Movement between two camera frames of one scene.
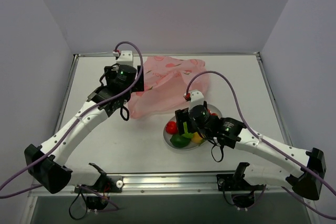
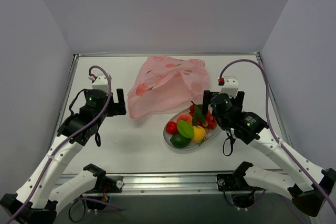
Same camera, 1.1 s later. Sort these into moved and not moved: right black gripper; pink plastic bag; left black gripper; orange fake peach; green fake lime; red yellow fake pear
Moved: right black gripper; left black gripper
Not moved: orange fake peach; green fake lime; red yellow fake pear; pink plastic bag
